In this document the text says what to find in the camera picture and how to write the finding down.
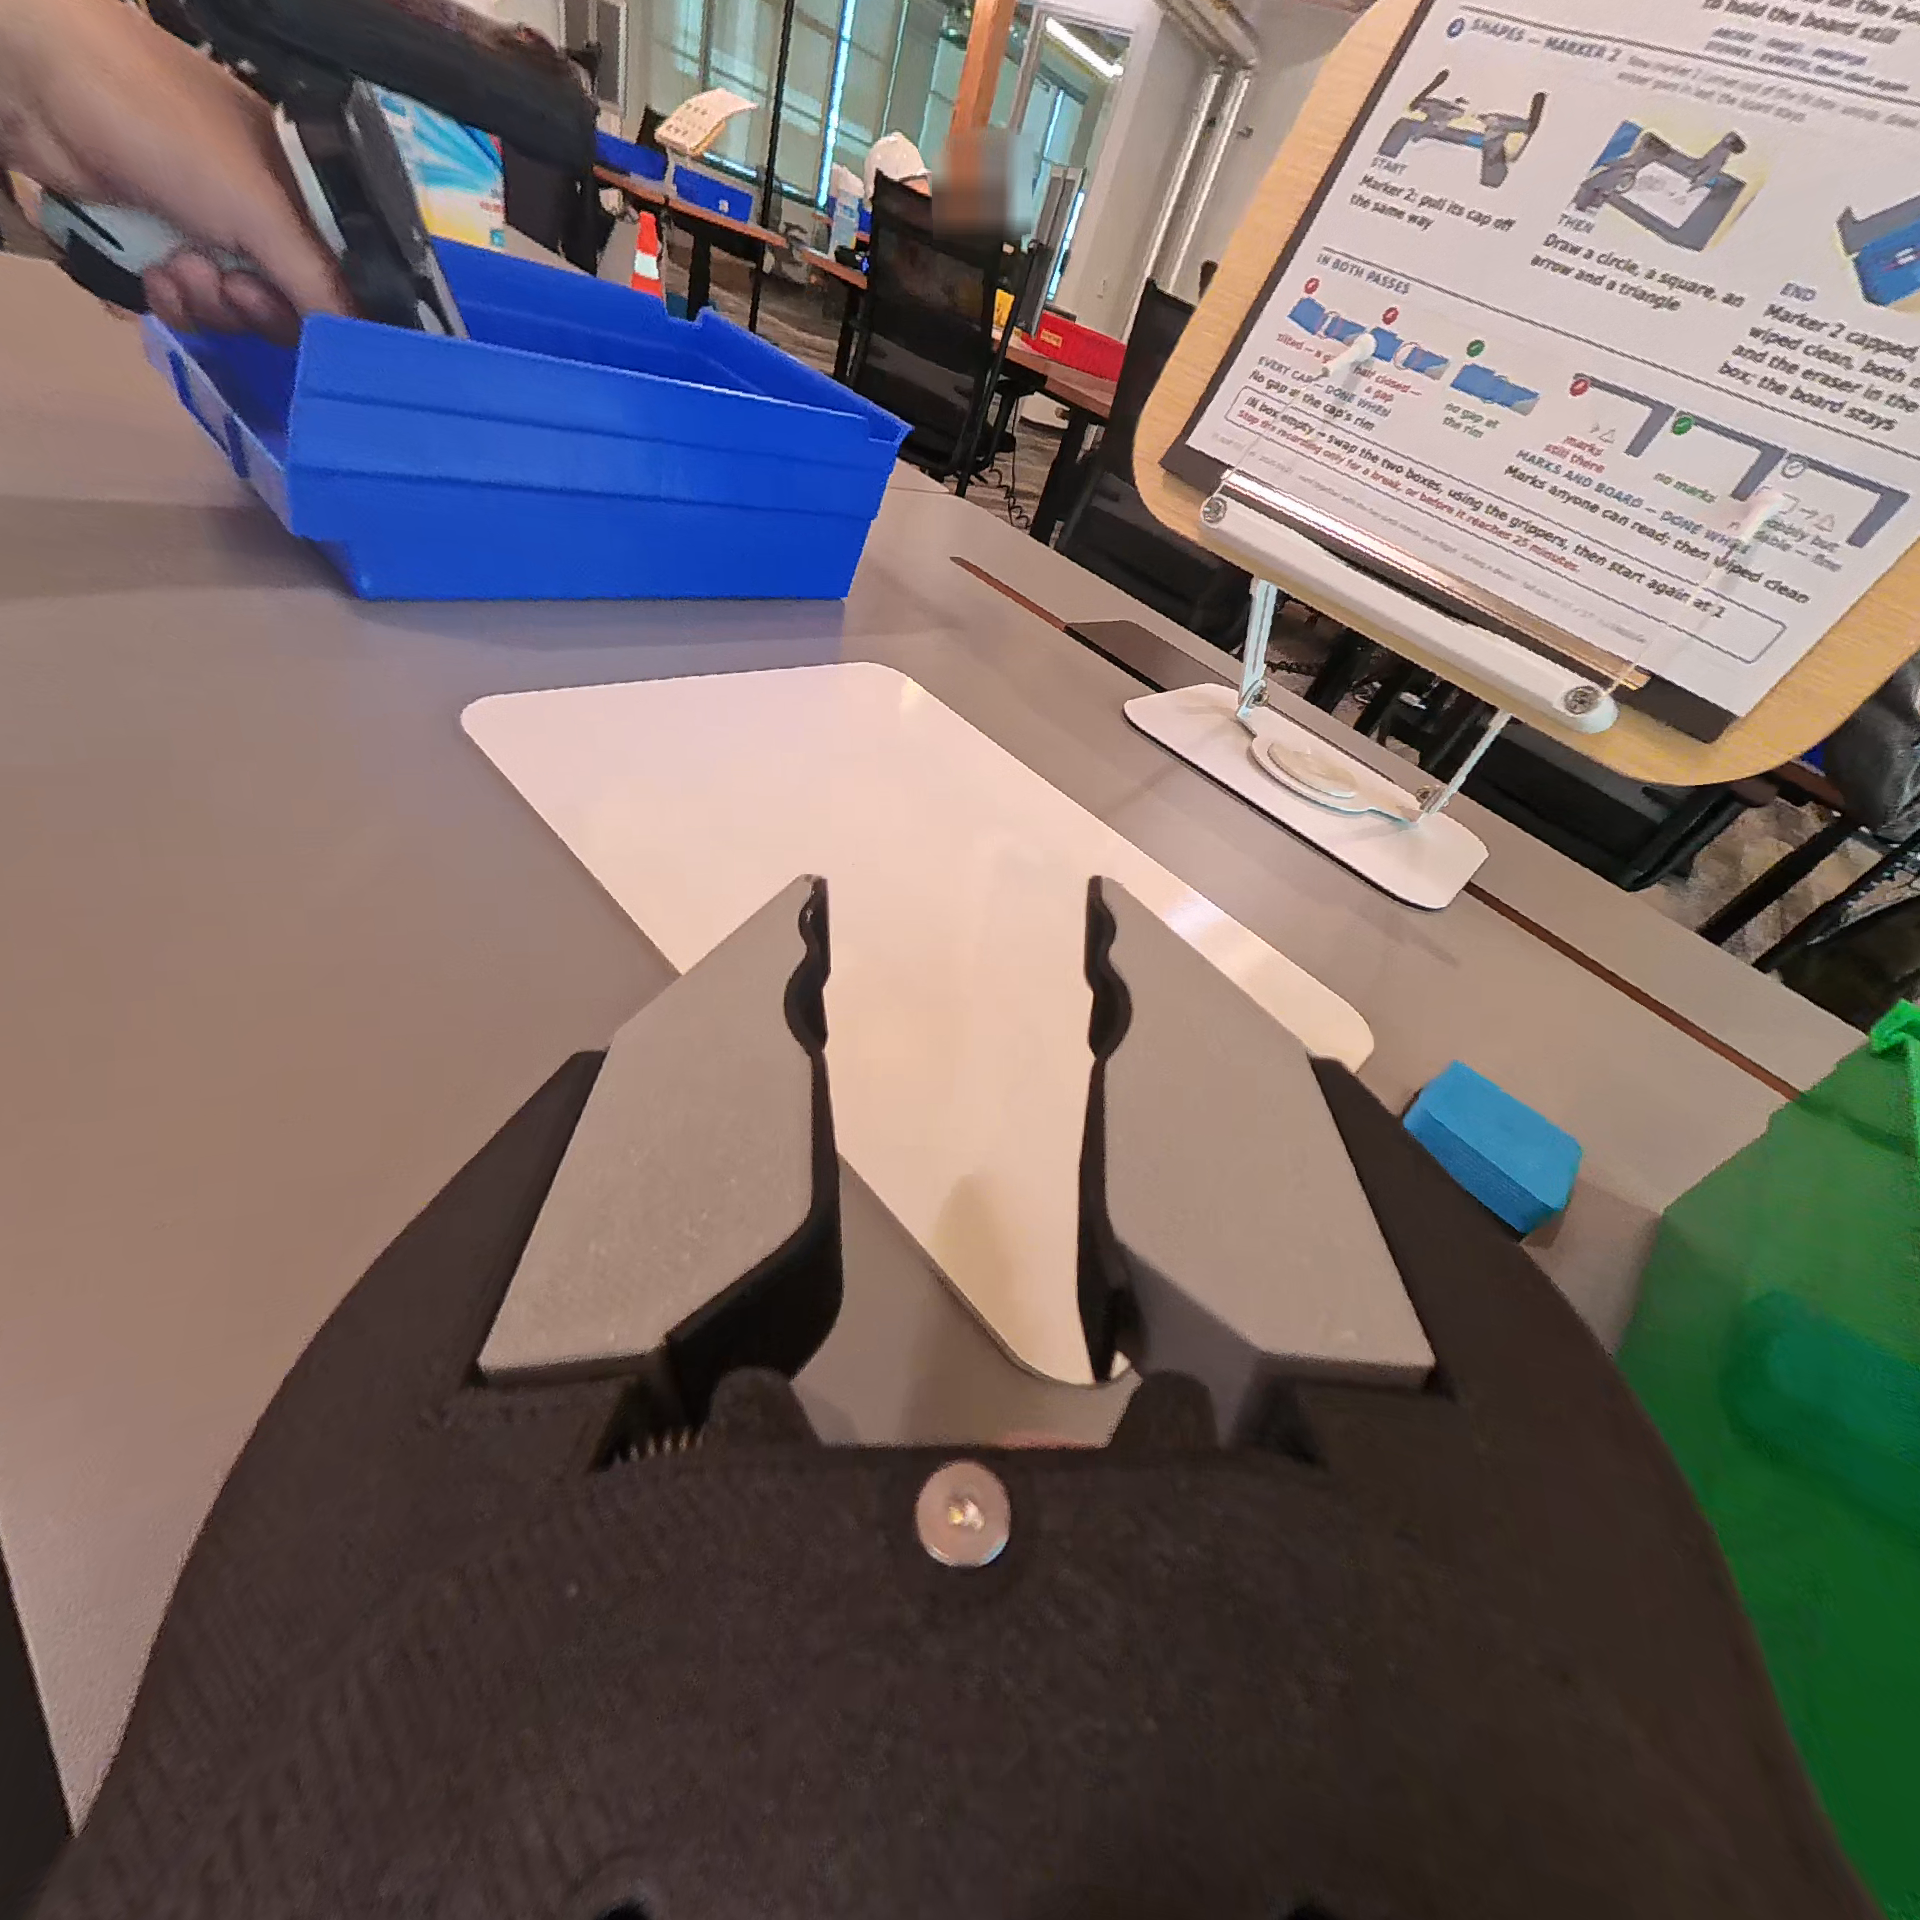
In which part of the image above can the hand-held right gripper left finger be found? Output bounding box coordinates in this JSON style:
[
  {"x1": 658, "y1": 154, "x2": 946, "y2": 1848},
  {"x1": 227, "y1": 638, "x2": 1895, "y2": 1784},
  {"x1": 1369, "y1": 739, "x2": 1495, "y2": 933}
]
[{"x1": 473, "y1": 874, "x2": 843, "y2": 1389}]

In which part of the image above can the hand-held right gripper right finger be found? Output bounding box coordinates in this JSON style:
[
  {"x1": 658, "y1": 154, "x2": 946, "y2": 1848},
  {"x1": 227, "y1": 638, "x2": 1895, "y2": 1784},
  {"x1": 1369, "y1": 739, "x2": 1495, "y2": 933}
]
[{"x1": 1077, "y1": 874, "x2": 1439, "y2": 1444}]

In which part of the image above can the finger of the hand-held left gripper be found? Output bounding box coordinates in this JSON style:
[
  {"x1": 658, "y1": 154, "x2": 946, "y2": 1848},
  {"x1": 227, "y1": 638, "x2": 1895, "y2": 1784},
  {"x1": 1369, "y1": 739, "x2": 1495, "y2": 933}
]
[
  {"x1": 273, "y1": 114, "x2": 361, "y2": 317},
  {"x1": 345, "y1": 85, "x2": 468, "y2": 340}
]

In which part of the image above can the blue eraser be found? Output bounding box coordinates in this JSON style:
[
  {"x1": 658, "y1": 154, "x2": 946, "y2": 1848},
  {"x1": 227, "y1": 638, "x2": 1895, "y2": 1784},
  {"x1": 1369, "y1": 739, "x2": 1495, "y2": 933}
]
[{"x1": 1404, "y1": 1061, "x2": 1585, "y2": 1235}]

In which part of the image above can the large blue plastic bin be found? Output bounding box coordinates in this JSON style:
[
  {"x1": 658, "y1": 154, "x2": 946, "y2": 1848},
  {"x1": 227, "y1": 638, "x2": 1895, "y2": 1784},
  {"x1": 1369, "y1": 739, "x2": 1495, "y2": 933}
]
[{"x1": 145, "y1": 234, "x2": 912, "y2": 605}]

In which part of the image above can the white whiteboard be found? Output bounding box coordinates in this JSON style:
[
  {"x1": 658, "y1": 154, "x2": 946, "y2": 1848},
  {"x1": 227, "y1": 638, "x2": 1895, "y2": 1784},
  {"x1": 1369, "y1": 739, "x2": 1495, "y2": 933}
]
[{"x1": 459, "y1": 661, "x2": 1378, "y2": 1389}]

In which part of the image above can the person's left hand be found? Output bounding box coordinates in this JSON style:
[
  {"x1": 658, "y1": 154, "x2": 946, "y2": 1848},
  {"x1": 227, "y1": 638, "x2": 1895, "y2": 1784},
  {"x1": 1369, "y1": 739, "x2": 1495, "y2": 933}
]
[{"x1": 0, "y1": 0, "x2": 357, "y2": 350}]

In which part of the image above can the white printed sign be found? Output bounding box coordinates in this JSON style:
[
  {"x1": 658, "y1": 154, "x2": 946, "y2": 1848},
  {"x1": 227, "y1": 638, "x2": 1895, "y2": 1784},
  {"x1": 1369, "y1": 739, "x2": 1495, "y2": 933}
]
[{"x1": 661, "y1": 85, "x2": 763, "y2": 161}]

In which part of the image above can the black mesh office chair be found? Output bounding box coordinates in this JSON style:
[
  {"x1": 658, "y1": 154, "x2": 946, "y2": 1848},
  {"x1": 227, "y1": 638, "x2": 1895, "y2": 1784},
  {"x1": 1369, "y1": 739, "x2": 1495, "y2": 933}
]
[
  {"x1": 1048, "y1": 276, "x2": 1250, "y2": 637},
  {"x1": 851, "y1": 170, "x2": 1042, "y2": 484}
]

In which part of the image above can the green plastic bin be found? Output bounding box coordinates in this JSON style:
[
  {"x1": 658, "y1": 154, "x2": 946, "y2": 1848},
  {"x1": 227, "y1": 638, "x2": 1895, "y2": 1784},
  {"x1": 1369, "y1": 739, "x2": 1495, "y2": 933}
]
[{"x1": 1618, "y1": 995, "x2": 1920, "y2": 1920}]

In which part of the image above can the white framed panel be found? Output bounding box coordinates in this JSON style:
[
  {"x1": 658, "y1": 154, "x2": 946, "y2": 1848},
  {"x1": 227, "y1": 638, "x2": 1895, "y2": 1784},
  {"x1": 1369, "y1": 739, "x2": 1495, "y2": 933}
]
[{"x1": 1165, "y1": 0, "x2": 1920, "y2": 749}]

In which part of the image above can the wooden post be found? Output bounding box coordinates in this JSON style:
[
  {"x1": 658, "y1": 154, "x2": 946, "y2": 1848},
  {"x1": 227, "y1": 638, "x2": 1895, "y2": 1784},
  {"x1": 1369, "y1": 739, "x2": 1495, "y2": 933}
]
[{"x1": 949, "y1": 0, "x2": 1026, "y2": 138}]

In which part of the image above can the black desk cable hatch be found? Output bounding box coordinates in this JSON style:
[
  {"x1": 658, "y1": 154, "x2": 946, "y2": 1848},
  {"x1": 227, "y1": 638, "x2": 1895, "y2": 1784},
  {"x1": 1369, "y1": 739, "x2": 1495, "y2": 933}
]
[{"x1": 1062, "y1": 618, "x2": 1209, "y2": 693}]

